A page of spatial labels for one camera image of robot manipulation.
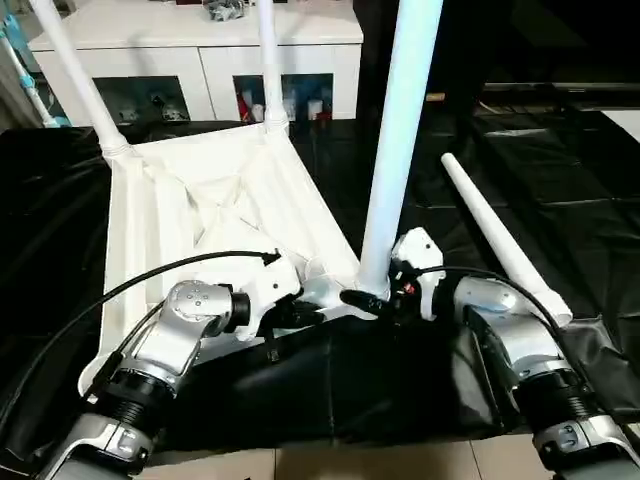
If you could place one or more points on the white cabinet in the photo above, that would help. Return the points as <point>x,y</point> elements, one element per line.
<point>180,45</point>

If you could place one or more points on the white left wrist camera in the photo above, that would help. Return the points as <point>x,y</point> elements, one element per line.
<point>268,285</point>

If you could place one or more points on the white flat board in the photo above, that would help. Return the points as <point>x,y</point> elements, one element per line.
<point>625,122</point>

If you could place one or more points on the white plastic table top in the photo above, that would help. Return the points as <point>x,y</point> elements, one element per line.
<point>200,200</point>

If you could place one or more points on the white plastic table leg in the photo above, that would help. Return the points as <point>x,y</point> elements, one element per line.
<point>80,80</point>
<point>400,140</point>
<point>270,60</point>
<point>490,230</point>

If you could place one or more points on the black plastic mat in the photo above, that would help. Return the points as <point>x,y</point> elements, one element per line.
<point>330,390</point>

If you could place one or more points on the black metal rail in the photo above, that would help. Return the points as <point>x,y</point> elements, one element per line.
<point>560,88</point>

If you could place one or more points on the small tan tag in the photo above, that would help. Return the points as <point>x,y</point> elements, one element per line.
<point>435,97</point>

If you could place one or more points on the small grey object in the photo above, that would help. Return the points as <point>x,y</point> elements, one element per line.
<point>224,9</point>

